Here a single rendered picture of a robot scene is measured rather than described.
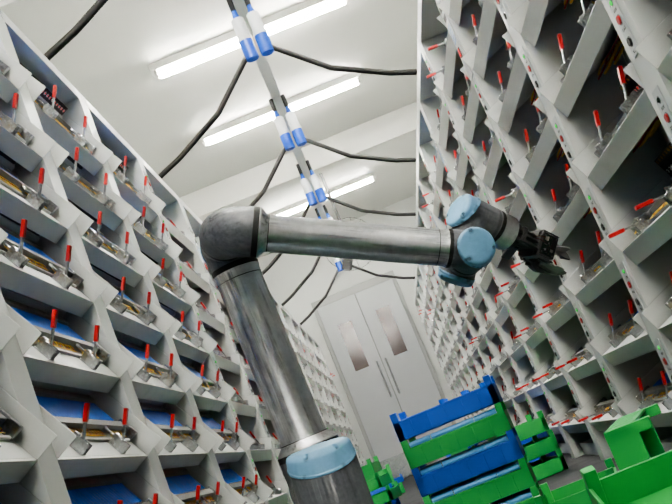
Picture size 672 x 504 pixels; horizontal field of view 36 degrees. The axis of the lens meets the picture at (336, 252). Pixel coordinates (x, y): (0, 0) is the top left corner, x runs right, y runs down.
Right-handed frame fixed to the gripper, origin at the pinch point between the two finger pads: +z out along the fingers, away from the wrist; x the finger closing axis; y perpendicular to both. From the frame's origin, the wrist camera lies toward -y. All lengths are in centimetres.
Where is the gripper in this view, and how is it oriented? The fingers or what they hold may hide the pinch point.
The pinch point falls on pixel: (561, 264)
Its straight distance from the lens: 274.5
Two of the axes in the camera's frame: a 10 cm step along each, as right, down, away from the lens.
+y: 4.8, -0.7, -8.7
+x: 3.0, -9.2, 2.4
